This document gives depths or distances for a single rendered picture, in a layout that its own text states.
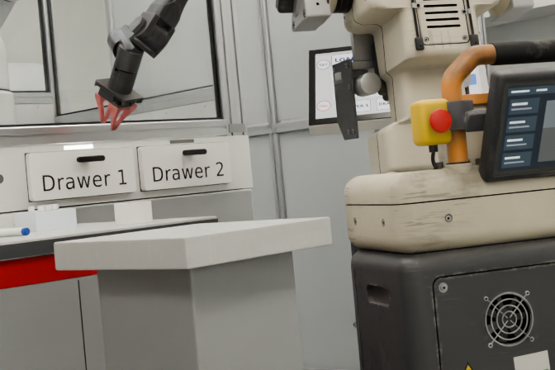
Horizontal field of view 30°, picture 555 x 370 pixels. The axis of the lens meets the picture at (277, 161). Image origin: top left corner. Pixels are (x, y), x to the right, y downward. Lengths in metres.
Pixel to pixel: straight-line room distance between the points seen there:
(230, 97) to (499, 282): 1.35
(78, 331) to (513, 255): 0.73
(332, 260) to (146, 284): 2.75
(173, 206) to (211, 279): 1.31
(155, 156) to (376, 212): 1.07
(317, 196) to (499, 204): 2.55
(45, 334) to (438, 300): 0.64
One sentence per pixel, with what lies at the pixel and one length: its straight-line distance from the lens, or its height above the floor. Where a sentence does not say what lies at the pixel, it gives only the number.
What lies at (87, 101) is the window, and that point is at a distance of 2.56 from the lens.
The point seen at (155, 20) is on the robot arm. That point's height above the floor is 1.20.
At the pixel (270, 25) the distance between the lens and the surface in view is 4.30.
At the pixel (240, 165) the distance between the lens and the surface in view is 2.82.
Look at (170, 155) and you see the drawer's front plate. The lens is 2.64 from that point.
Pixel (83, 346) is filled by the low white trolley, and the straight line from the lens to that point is 1.81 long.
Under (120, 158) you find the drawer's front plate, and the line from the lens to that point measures 2.55.
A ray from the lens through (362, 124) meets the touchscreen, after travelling 2.97.
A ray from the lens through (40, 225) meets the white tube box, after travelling 2.05.
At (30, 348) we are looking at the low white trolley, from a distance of 1.75.
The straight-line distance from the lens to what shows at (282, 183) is 4.25.
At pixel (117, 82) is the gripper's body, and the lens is 2.38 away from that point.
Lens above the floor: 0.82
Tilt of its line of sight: 1 degrees up
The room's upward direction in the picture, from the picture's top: 5 degrees counter-clockwise
